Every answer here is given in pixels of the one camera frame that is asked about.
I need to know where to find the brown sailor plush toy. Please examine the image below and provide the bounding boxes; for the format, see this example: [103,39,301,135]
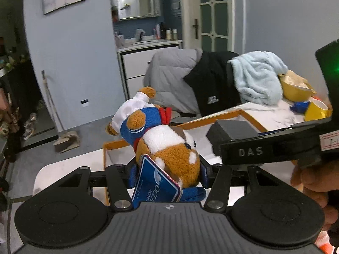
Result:
[106,87,206,208]

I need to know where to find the dark grey square box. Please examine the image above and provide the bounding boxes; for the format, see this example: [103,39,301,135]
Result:
[206,119,259,157]

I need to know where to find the person's right hand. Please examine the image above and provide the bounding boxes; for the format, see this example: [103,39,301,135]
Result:
[290,161,338,231]

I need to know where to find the yellow mug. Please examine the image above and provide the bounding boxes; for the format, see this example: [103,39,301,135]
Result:
[304,99,333,121]

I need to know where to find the blue wrapper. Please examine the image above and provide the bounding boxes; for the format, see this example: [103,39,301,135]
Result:
[290,101,310,114]

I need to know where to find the yellow bowl with food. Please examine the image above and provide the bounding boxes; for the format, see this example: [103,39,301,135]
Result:
[278,70,316,102]

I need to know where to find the broom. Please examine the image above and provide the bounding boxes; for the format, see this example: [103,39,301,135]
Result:
[41,70,81,153]

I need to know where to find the orange storage box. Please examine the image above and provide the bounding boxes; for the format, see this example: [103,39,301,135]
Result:
[103,109,268,189]

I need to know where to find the light blue fleece blanket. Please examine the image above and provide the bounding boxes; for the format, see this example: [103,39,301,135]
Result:
[229,51,288,106]

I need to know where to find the black jacket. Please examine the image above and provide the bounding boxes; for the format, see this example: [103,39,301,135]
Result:
[183,51,241,116]

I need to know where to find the white vanity cabinet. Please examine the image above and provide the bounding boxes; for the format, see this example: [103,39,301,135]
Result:
[117,39,183,99]

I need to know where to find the white glass panel door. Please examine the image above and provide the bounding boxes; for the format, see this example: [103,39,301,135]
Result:
[181,0,246,54]

